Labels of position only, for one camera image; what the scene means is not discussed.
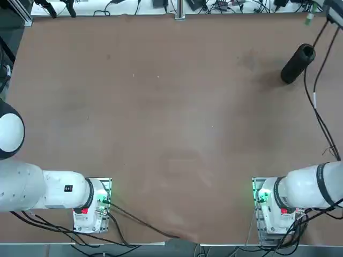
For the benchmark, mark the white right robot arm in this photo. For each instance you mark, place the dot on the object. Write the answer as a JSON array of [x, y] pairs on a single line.
[[302, 187]]

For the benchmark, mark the grey power adapter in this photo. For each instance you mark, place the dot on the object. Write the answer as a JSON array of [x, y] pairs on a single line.
[[197, 4]]

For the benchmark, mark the aluminium camera post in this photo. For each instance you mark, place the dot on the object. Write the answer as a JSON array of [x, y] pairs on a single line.
[[180, 10]]

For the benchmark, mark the aluminium frame profile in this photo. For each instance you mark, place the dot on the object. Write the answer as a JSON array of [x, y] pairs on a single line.
[[22, 13]]

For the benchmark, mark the black power adapter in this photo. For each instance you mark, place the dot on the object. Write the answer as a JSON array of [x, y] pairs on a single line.
[[160, 3], [281, 2]]

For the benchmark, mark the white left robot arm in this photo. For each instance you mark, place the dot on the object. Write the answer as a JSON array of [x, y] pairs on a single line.
[[53, 190]]

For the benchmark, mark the black clamp leg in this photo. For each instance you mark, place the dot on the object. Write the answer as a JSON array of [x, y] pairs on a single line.
[[71, 9], [49, 9]]

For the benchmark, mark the black cylindrical vase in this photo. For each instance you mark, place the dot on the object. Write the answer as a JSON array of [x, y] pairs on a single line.
[[293, 67]]

